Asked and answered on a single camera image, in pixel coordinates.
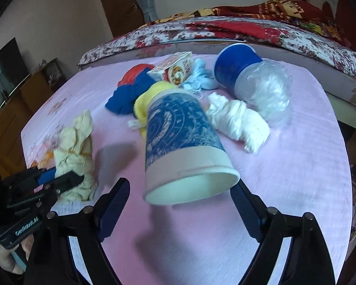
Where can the red plastic bag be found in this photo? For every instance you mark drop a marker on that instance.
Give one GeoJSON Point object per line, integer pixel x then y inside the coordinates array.
{"type": "Point", "coordinates": [132, 74]}

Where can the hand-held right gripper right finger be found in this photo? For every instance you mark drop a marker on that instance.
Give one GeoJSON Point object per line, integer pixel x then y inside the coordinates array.
{"type": "Point", "coordinates": [245, 213]}

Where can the clear plastic bag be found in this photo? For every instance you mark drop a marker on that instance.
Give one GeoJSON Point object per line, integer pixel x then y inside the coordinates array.
{"type": "Point", "coordinates": [268, 92]}

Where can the yellow cloth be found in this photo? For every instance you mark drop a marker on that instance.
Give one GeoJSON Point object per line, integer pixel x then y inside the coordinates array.
{"type": "Point", "coordinates": [148, 99]}

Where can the wooden cabinet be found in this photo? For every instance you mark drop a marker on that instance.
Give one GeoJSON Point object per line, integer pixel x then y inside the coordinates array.
{"type": "Point", "coordinates": [20, 104]}

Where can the black television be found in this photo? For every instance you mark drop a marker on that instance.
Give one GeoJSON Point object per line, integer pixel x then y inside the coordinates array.
{"type": "Point", "coordinates": [3, 71]}

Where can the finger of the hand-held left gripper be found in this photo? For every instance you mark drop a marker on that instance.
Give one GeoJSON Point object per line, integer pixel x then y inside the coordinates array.
{"type": "Point", "coordinates": [46, 175]}
{"type": "Point", "coordinates": [65, 184]}

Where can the dark blue cloth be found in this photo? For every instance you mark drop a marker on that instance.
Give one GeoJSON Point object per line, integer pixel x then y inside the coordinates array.
{"type": "Point", "coordinates": [127, 96]}

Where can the cream cloth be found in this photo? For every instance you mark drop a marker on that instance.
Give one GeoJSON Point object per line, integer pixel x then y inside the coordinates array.
{"type": "Point", "coordinates": [75, 154]}

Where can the red and white carton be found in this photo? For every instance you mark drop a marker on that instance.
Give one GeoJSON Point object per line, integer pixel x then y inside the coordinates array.
{"type": "Point", "coordinates": [173, 69]}

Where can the floral quilt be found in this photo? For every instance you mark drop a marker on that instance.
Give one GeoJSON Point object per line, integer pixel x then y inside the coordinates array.
{"type": "Point", "coordinates": [314, 43]}

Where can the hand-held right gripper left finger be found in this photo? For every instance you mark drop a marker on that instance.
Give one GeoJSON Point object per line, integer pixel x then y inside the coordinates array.
{"type": "Point", "coordinates": [116, 207]}

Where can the white tissue wad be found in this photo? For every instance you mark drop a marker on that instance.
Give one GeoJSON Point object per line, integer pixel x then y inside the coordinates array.
{"type": "Point", "coordinates": [240, 121]}

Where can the person's left hand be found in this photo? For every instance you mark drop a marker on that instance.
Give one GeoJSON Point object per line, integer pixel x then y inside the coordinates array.
{"type": "Point", "coordinates": [4, 258]}

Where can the blue plastic cup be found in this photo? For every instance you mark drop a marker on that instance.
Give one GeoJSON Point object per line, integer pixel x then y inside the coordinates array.
{"type": "Point", "coordinates": [233, 65]}

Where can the pink tablecloth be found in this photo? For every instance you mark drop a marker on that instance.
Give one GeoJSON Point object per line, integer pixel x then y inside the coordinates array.
{"type": "Point", "coordinates": [299, 169]}

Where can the wooden door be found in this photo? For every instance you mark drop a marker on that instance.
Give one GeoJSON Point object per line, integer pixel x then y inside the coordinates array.
{"type": "Point", "coordinates": [115, 3]}

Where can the crumpled blue bag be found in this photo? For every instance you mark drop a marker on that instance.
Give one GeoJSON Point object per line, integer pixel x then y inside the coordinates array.
{"type": "Point", "coordinates": [200, 78]}

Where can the red printed blanket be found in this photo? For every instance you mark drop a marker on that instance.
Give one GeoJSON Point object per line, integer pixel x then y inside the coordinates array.
{"type": "Point", "coordinates": [255, 17]}

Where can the blue patterned paper cup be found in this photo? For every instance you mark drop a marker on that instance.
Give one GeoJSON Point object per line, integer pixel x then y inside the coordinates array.
{"type": "Point", "coordinates": [181, 145]}

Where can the red heart-shaped headboard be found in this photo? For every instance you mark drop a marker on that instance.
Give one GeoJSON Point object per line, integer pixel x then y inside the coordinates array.
{"type": "Point", "coordinates": [348, 14]}

